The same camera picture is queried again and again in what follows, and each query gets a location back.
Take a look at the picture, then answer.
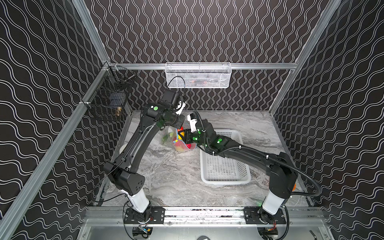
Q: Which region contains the red yellow toy mango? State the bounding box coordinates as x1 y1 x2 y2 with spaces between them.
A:
178 127 185 141

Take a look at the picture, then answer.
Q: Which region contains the clear blue-zip bag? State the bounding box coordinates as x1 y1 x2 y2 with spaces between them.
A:
161 127 197 153

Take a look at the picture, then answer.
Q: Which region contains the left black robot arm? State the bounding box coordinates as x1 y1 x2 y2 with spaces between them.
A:
104 89 185 214

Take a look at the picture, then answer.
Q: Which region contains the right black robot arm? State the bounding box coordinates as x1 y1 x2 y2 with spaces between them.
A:
183 119 298 216

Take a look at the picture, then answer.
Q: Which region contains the white plastic perforated basket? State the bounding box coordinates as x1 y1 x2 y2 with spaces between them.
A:
199 128 252 185

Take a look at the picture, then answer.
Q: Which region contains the white tape roll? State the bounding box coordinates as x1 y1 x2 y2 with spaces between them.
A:
119 143 128 155

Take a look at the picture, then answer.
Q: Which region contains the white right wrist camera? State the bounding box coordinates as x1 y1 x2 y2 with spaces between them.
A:
187 114 198 133

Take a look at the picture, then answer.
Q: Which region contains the white wire wall basket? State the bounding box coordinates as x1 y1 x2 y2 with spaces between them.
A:
165 62 232 89

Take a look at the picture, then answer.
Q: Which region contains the black wire wall basket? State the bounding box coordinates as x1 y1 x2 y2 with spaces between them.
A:
86 66 137 123

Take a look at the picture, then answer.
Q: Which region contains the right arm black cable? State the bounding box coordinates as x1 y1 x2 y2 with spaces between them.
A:
191 110 322 198

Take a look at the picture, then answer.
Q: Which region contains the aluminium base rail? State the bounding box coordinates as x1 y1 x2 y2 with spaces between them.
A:
84 207 325 227

